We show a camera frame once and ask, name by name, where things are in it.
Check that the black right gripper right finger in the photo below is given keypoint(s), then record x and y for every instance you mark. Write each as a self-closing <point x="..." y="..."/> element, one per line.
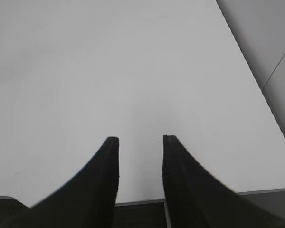
<point x="196" y="199"/>

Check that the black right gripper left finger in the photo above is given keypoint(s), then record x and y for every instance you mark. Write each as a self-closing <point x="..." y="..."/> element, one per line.
<point x="88" y="199"/>

